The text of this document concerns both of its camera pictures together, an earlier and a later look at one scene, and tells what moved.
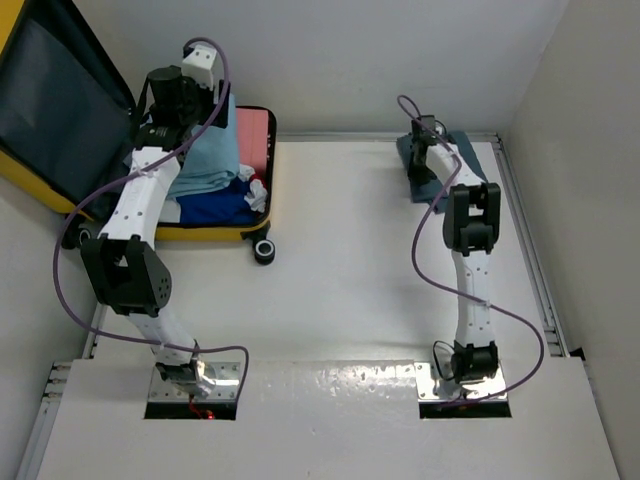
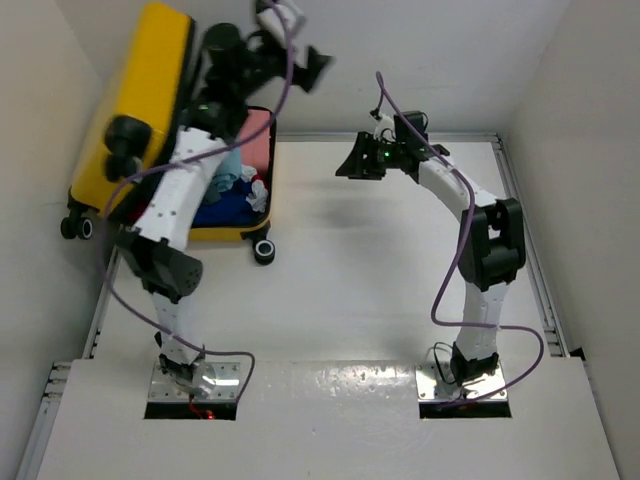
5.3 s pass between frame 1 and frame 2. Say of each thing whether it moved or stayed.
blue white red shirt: stayed
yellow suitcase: moved
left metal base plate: stayed
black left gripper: moved
